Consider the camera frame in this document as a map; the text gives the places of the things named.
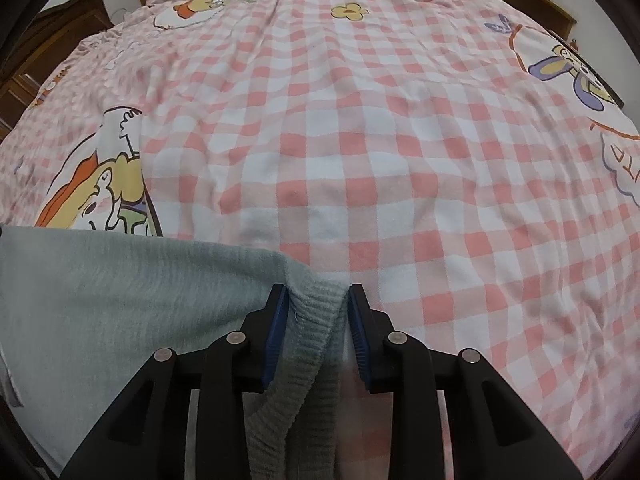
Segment brown wooden wardrobe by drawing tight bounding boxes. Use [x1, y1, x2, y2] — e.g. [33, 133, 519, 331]
[1, 0, 113, 136]

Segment grey-green knit pants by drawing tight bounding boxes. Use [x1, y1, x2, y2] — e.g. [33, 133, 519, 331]
[1, 226, 347, 479]

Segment pink checkered cartoon bedsheet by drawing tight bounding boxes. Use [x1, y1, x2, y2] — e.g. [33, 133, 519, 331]
[1, 0, 639, 479]

